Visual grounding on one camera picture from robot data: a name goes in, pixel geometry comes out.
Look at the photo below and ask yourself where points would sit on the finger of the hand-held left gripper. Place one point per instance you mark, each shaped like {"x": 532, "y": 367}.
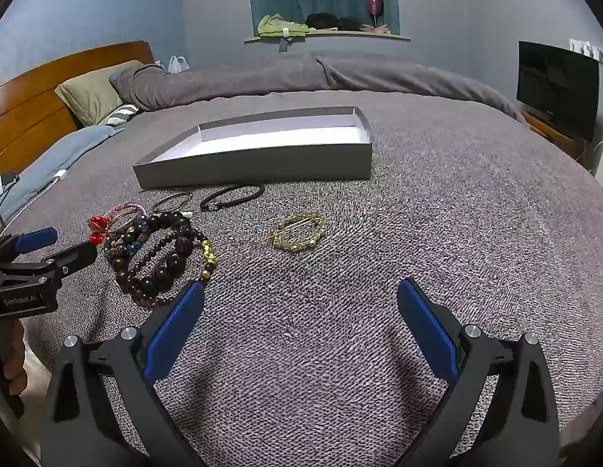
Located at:
{"x": 72, "y": 258}
{"x": 36, "y": 241}

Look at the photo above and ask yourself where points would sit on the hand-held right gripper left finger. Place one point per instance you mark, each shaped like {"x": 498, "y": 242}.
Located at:
{"x": 175, "y": 331}

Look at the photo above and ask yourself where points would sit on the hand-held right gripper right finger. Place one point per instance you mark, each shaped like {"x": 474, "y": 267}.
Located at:
{"x": 428, "y": 331}

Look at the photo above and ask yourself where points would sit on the gold ornament with red beads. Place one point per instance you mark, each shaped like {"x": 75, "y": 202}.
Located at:
{"x": 98, "y": 224}

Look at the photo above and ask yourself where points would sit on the silver bangle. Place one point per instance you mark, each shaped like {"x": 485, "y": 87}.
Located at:
{"x": 172, "y": 198}

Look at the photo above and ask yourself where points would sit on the round gold hair clip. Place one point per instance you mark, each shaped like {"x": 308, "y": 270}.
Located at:
{"x": 286, "y": 246}

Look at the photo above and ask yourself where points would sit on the shallow grey cardboard box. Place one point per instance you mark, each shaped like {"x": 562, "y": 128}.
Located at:
{"x": 262, "y": 165}

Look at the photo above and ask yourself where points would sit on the person's left hand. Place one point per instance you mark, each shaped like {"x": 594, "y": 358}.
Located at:
{"x": 15, "y": 360}

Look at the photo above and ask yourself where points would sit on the blue blanket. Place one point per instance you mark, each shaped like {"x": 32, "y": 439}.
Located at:
{"x": 63, "y": 155}

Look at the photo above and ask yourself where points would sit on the grey bedspread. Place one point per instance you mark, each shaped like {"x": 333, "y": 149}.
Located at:
{"x": 379, "y": 233}

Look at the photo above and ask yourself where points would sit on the wooden headboard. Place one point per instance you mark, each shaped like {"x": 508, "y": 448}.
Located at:
{"x": 33, "y": 92}

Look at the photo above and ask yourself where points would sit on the striped pillow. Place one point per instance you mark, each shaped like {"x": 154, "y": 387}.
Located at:
{"x": 119, "y": 114}

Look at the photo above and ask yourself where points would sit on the green pillow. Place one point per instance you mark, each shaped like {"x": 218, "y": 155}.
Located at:
{"x": 92, "y": 90}

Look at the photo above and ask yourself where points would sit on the white plastic bag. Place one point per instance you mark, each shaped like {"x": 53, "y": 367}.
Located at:
{"x": 177, "y": 64}

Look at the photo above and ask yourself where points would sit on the wooden television stand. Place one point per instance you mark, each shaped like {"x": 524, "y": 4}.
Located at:
{"x": 557, "y": 134}

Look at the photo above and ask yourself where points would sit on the folded grey duvet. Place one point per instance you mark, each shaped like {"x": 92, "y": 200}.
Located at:
{"x": 282, "y": 78}

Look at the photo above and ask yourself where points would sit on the black television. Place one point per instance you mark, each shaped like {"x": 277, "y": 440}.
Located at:
{"x": 557, "y": 87}

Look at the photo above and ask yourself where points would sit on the pink cloth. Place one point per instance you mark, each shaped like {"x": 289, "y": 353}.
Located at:
{"x": 376, "y": 29}

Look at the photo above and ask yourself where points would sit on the green cloth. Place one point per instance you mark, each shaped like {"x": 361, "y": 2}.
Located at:
{"x": 279, "y": 27}

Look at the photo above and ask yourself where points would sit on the wooden window sill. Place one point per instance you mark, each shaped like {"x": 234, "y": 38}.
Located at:
{"x": 330, "y": 35}

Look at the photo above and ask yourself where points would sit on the dark brown cloth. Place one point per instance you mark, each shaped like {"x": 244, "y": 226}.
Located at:
{"x": 351, "y": 24}

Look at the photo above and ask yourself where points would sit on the black cloth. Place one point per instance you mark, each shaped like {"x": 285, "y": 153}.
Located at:
{"x": 321, "y": 20}

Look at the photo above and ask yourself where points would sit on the white wall hooks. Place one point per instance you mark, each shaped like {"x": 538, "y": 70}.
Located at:
{"x": 588, "y": 51}

